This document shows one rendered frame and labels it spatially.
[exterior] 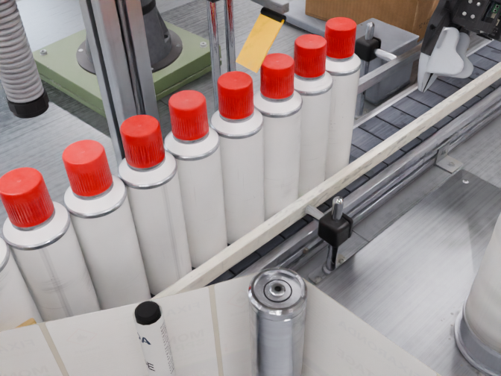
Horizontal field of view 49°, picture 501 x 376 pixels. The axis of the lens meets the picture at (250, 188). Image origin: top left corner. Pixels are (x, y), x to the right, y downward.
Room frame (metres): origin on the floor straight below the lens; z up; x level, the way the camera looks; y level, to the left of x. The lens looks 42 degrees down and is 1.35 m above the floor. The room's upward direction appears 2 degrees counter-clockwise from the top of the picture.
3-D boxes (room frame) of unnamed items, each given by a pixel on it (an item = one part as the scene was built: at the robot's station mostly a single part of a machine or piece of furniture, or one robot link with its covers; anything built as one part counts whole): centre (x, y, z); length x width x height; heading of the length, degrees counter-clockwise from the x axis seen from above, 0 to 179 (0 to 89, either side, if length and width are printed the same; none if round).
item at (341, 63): (0.55, -0.10, 0.98); 0.05 x 0.05 x 0.20
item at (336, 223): (0.43, -0.09, 0.89); 0.03 x 0.03 x 0.12; 41
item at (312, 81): (0.52, -0.07, 0.98); 0.05 x 0.05 x 0.20
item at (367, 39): (0.72, -0.19, 0.91); 0.07 x 0.03 x 0.16; 41
